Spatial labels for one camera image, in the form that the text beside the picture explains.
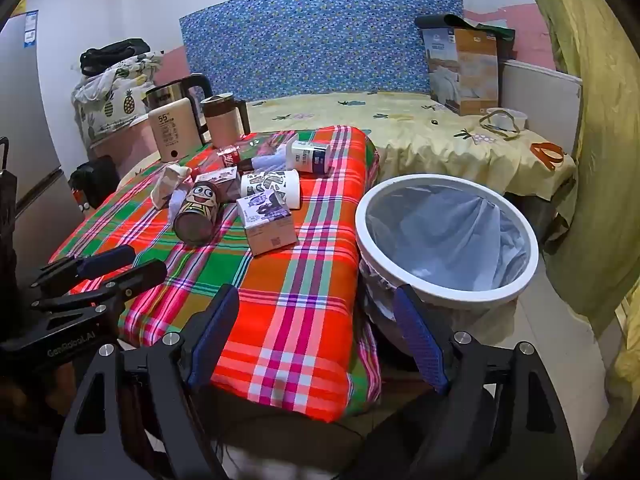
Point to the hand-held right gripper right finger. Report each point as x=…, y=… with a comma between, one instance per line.
x=420, y=340

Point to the steel electric kettle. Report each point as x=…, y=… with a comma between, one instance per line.
x=170, y=92

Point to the grey refrigerator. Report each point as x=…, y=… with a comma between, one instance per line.
x=30, y=135

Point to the white wrapper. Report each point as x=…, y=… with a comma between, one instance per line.
x=167, y=185

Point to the white plastic container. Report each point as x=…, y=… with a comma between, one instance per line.
x=515, y=116

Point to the printed bedding cardboard box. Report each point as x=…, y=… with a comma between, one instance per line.
x=465, y=75

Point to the clear bottle with red label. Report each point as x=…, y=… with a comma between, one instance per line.
x=230, y=153

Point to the brown sachet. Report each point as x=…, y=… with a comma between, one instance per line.
x=247, y=164

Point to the yellow pineapple print bedsheet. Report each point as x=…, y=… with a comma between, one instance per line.
x=400, y=130

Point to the cartoon face can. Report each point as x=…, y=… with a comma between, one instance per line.
x=197, y=210

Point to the grey plastic bin liner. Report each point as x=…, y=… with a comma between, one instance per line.
x=440, y=240

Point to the yellow green curtain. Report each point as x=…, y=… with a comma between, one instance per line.
x=600, y=110

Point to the blue floral headboard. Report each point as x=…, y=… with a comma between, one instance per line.
x=320, y=40

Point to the lavender cloth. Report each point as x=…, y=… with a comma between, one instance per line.
x=272, y=162

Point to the white panel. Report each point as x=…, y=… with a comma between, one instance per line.
x=540, y=105

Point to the plaid red green cloth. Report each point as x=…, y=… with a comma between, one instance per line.
x=300, y=310

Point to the patterned paper cup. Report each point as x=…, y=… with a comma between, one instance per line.
x=270, y=185

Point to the black bag on bundle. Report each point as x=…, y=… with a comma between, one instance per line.
x=115, y=55

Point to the pink storage box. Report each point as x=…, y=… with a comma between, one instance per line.
x=130, y=145

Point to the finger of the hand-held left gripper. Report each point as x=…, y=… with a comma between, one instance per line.
x=145, y=275
x=107, y=260

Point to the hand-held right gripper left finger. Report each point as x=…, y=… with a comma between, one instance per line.
x=217, y=335

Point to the white pill bottle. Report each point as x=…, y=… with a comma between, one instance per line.
x=307, y=156

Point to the white round trash bin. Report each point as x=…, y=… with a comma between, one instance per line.
x=475, y=297

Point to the purple printed carton box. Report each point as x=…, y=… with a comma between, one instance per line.
x=265, y=230

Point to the pineapple print cloth bundle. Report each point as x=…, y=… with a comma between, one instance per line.
x=115, y=105

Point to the pink mug with brown lid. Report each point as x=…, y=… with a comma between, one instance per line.
x=222, y=125

